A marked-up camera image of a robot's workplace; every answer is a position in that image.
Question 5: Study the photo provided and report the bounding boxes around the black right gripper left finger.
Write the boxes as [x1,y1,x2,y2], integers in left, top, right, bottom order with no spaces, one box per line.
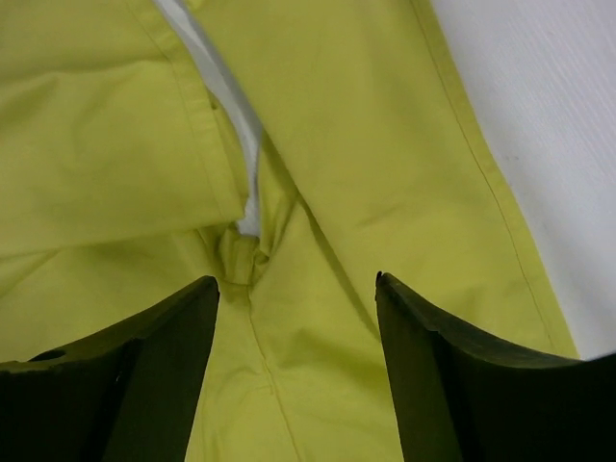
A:
[1,276,219,461]

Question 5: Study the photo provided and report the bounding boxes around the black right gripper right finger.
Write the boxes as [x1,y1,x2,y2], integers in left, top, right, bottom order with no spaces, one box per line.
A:
[375,273,615,461]

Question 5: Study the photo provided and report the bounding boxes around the yellow trousers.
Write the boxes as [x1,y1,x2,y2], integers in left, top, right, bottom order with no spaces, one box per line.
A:
[1,1,577,461]

